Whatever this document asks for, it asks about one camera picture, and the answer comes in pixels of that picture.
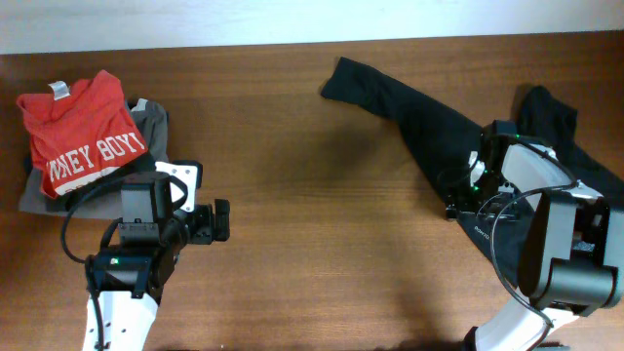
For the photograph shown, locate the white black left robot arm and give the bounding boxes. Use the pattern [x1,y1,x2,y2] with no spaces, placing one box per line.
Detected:
[82,172,230,351]

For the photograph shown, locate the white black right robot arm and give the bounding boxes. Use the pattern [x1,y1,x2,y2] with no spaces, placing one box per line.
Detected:
[448,135,623,350]

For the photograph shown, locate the grey folded garment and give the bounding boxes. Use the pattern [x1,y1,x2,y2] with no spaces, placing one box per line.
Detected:
[18,97,171,221]

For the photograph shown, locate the red printed t-shirt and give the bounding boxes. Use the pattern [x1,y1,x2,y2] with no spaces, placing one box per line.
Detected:
[17,70,148,199]

